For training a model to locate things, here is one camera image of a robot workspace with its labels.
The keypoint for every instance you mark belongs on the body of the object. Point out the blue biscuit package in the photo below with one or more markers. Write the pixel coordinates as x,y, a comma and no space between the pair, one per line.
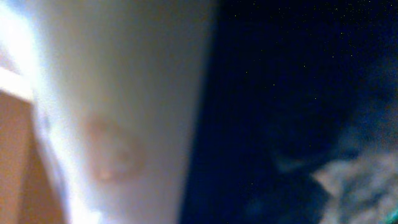
219,111

